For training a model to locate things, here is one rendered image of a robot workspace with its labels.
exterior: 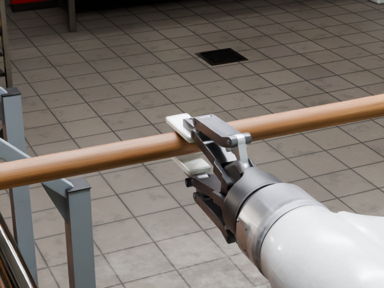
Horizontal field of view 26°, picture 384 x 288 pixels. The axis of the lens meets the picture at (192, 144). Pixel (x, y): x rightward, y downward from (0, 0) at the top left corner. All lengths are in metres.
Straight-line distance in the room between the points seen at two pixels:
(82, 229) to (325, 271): 0.81
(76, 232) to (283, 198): 0.71
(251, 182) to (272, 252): 0.11
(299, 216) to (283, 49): 4.36
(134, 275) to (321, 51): 2.57
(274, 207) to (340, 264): 0.12
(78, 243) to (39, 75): 3.30
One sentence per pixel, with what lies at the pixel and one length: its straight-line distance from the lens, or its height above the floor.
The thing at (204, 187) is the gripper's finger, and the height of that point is 1.17.
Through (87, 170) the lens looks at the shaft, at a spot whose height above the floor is 1.19.
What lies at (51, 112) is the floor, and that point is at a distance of 4.22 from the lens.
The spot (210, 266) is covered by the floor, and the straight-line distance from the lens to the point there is 2.95.
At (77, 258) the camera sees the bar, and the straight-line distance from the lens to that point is 1.49.
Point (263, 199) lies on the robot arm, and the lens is 0.82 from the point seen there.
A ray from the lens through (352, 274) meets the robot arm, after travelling 0.71.
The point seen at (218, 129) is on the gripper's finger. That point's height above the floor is 1.25.
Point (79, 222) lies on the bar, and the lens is 1.46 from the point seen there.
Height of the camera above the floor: 1.62
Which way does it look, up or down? 25 degrees down
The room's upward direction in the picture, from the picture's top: straight up
